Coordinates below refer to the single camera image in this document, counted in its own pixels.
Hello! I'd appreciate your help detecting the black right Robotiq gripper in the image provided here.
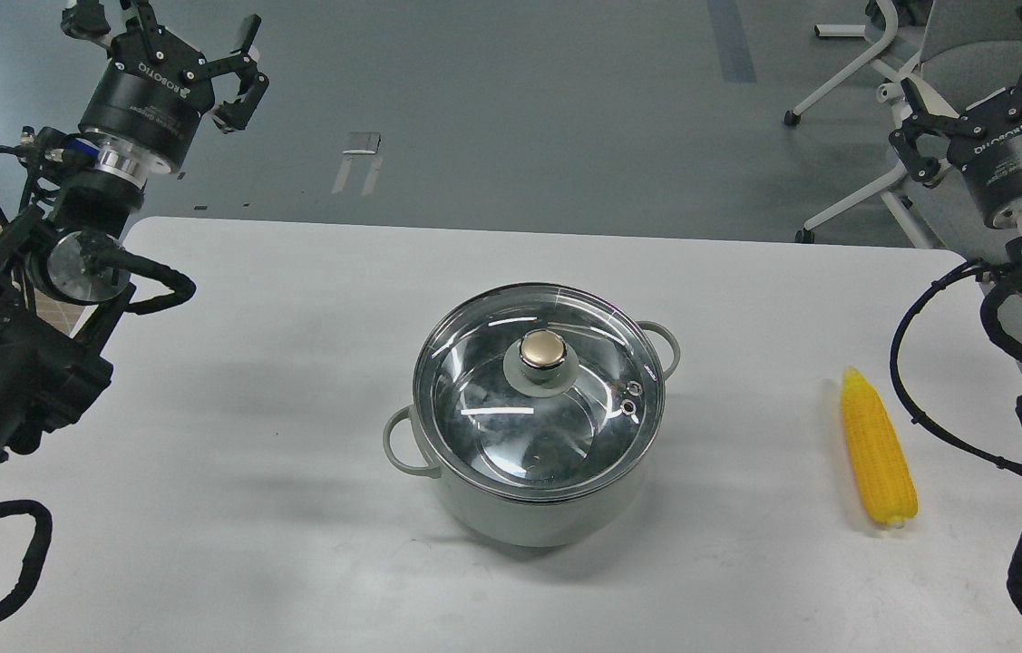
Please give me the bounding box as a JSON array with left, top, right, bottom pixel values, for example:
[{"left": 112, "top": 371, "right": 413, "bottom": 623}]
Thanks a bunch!
[{"left": 888, "top": 5, "right": 1022, "bottom": 229}]

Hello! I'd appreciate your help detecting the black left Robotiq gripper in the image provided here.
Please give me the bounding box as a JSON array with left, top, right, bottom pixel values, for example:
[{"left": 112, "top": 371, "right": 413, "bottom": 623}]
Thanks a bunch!
[{"left": 78, "top": 0, "right": 270, "bottom": 153}]

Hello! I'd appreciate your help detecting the yellow corn cob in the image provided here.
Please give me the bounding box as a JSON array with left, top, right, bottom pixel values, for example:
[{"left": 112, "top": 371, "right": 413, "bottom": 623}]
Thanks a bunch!
[{"left": 841, "top": 366, "right": 920, "bottom": 529}]

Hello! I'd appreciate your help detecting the glass pot lid gold knob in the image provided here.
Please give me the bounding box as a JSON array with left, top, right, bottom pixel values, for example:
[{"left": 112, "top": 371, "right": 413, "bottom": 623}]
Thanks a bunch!
[{"left": 413, "top": 283, "right": 666, "bottom": 503}]

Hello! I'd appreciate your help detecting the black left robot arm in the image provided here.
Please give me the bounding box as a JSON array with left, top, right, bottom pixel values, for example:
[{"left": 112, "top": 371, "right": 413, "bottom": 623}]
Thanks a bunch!
[{"left": 0, "top": 1, "right": 269, "bottom": 621}]

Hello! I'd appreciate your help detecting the grey-green steel cooking pot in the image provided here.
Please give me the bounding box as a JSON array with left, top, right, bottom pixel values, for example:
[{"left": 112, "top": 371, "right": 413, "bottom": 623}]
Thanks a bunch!
[{"left": 383, "top": 282, "right": 682, "bottom": 548}]

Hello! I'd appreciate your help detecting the grey white office chair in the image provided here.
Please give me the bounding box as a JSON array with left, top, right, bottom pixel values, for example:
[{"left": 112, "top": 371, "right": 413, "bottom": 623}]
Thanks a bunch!
[{"left": 785, "top": 1, "right": 1022, "bottom": 261}]

